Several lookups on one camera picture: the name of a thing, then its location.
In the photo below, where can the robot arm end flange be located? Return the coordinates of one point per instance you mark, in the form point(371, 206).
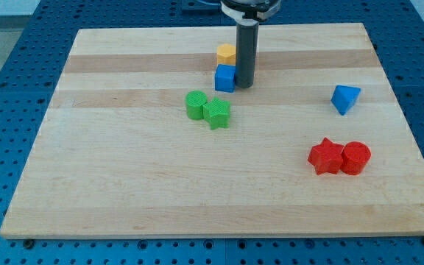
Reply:
point(250, 10)

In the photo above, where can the yellow hexagon block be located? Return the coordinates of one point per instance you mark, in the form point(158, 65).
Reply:
point(226, 54)

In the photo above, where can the green star block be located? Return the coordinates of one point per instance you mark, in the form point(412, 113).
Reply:
point(217, 113)

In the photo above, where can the green cylinder block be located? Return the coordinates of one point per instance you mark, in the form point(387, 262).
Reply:
point(194, 102)

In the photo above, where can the blue cube block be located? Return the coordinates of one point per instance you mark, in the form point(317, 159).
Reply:
point(225, 78)

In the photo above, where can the wooden board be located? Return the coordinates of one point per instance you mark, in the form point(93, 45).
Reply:
point(116, 156)

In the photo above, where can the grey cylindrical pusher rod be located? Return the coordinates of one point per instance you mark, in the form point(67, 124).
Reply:
point(246, 47)

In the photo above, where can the red star block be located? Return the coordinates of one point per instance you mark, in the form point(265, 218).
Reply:
point(326, 157)

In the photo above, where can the blue triangle block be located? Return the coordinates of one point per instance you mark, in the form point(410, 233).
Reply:
point(344, 98)

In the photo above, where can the red cylinder block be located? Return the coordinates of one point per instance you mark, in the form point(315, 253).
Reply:
point(355, 157)

